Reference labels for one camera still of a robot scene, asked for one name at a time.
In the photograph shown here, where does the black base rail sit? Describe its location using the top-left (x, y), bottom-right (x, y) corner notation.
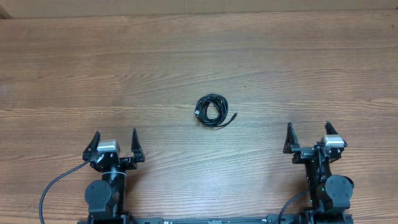
top-left (77, 213), bottom-right (354, 224)

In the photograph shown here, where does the long black USB cable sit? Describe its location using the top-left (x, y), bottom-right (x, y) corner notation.
top-left (194, 93), bottom-right (238, 128)

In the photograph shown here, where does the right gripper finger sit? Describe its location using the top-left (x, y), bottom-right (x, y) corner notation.
top-left (325, 121), bottom-right (338, 135)
top-left (283, 122), bottom-right (300, 154)

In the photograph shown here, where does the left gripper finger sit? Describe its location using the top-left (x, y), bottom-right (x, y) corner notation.
top-left (131, 128), bottom-right (145, 162)
top-left (82, 131), bottom-right (101, 161)

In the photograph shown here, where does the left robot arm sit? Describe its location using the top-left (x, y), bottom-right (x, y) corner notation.
top-left (83, 129), bottom-right (145, 224)

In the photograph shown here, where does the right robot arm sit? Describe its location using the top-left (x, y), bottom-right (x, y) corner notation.
top-left (277, 121), bottom-right (354, 223)

